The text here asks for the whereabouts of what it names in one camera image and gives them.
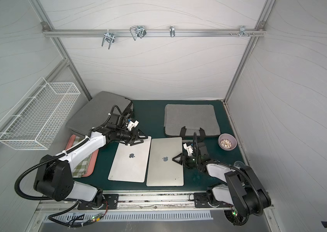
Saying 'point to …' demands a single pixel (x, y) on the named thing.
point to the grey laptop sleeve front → (95, 112)
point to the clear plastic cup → (239, 164)
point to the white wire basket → (34, 120)
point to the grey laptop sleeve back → (199, 121)
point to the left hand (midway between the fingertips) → (145, 140)
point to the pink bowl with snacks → (227, 142)
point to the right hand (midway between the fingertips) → (175, 160)
